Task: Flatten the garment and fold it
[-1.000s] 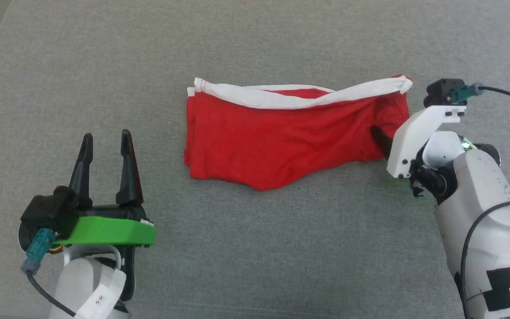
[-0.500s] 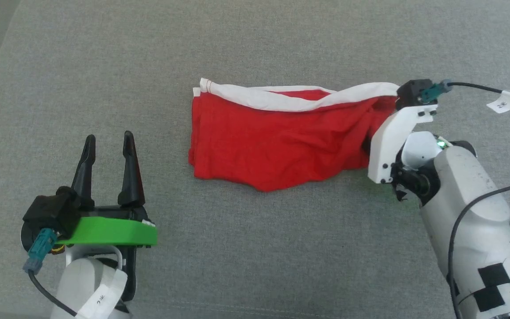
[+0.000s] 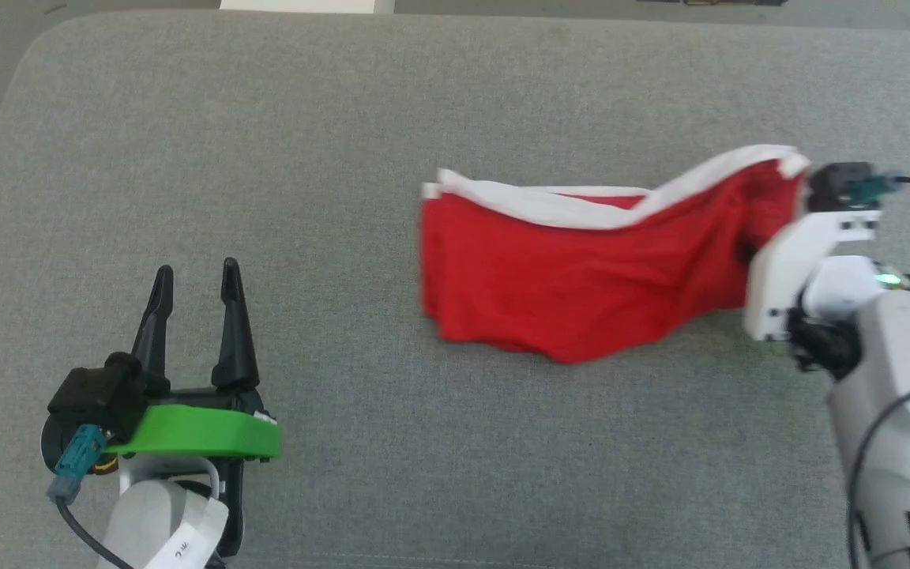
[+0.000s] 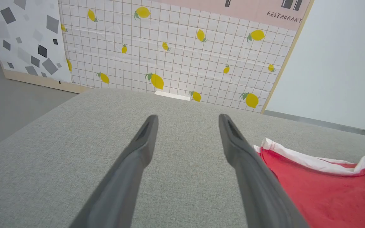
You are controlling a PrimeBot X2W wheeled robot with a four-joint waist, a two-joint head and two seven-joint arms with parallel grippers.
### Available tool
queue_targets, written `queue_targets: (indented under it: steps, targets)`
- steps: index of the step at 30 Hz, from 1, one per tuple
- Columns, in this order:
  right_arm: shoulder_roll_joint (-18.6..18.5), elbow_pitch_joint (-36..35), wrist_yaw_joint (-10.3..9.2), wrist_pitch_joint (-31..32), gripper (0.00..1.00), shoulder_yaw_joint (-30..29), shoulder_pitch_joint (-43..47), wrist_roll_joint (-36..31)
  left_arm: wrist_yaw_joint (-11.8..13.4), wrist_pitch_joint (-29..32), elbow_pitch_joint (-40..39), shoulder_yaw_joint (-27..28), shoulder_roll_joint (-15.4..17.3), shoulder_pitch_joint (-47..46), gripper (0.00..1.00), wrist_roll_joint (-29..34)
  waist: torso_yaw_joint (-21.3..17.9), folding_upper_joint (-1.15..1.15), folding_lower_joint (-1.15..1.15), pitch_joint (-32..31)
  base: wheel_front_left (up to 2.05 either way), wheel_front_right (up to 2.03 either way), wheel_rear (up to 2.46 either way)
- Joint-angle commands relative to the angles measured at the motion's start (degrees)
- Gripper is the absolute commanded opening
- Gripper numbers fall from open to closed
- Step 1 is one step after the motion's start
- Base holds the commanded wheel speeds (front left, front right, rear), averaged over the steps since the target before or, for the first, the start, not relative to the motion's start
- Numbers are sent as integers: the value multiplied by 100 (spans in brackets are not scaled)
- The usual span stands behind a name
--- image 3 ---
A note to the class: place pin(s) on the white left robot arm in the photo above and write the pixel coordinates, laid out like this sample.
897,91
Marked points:
155,514

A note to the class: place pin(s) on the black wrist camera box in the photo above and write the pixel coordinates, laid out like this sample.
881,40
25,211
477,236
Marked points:
838,186
95,395

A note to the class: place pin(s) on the white flat board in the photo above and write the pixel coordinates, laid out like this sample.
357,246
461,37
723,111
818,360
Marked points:
305,5

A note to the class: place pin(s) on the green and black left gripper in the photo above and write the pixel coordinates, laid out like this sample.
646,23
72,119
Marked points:
194,431

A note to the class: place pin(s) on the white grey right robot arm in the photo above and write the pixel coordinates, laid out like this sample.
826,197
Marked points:
897,371

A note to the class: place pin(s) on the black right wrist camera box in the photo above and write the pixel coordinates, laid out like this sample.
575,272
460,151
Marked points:
838,186

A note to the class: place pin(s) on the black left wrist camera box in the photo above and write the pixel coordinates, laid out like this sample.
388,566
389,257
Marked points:
95,395

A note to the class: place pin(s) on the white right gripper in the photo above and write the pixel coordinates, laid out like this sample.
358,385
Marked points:
791,261

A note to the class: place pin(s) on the red garment with white trim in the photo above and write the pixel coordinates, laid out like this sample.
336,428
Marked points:
581,276

